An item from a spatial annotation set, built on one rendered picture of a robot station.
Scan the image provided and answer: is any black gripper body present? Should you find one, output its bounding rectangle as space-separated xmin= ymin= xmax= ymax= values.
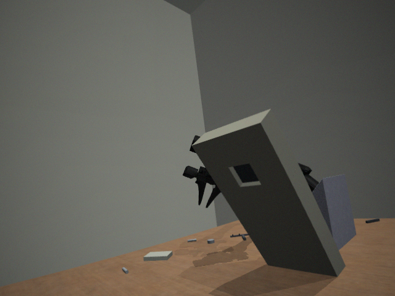
xmin=183 ymin=166 xmax=217 ymax=187

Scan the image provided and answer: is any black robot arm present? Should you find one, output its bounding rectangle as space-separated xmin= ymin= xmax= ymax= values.
xmin=189 ymin=135 xmax=319 ymax=192

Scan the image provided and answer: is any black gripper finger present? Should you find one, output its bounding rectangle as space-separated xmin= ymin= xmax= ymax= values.
xmin=206 ymin=187 xmax=221 ymax=208
xmin=195 ymin=180 xmax=206 ymax=205

